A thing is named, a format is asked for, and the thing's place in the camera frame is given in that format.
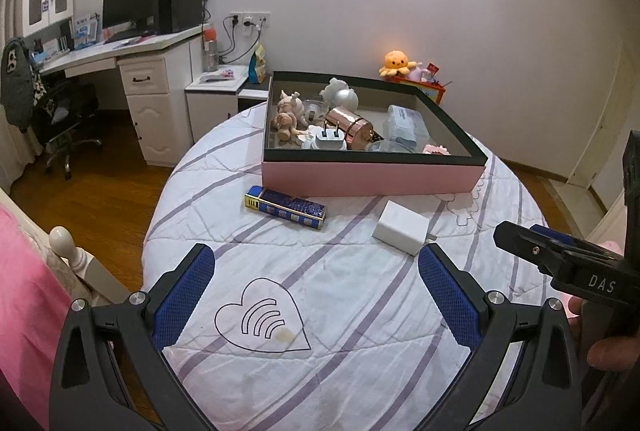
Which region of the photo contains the white charger block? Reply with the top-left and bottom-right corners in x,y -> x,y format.
372,200 -> 437,257

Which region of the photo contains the blue and gold box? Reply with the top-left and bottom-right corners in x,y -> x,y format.
244,185 -> 326,229

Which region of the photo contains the pink brick donut model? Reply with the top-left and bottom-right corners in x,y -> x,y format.
422,144 -> 450,156

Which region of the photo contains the clear round lid dish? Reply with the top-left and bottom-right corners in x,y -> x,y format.
367,140 -> 413,154

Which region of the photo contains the clear plastic case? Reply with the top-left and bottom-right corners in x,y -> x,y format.
383,105 -> 431,153

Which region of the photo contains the rose gold metallic cup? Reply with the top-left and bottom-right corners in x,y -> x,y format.
326,106 -> 374,151

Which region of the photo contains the pink pig doll figure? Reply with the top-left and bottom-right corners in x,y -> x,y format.
270,91 -> 308,143

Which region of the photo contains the white travel plug adapter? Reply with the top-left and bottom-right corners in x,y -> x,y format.
311,122 -> 347,151

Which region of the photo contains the white cat night light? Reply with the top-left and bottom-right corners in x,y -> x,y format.
320,78 -> 359,112

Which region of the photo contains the clear glass bottle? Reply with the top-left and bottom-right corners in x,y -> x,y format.
303,100 -> 328,125

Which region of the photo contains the right hand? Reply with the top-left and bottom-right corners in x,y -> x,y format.
567,297 -> 640,373

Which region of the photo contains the white quilted striped bedspread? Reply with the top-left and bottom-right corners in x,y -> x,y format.
140,100 -> 569,431

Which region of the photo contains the pink blanket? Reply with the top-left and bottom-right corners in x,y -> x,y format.
1,210 -> 70,430

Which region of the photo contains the pink and black storage box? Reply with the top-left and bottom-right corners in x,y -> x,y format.
262,72 -> 488,197

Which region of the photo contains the small white side cabinet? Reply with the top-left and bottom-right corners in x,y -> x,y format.
186,65 -> 248,142

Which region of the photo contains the low black and white bench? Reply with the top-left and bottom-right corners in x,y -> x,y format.
236,80 -> 269,112

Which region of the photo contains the orange toy storage box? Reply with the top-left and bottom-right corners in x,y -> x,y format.
385,76 -> 446,104

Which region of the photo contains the black office chair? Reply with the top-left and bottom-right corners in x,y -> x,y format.
23,72 -> 102,180

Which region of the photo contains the white desk with drawers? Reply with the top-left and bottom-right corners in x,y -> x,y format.
41,26 -> 203,167

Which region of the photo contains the orange capped water bottle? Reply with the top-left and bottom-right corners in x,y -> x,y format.
202,27 -> 218,73

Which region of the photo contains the snack bag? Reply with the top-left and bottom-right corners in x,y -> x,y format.
248,42 -> 267,84

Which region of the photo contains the orange octopus plush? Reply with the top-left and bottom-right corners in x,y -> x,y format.
378,50 -> 418,78

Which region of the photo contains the dark jacket on chair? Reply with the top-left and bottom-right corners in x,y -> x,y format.
1,37 -> 47,132

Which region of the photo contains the white wall power strip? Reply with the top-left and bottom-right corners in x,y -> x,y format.
230,12 -> 271,28

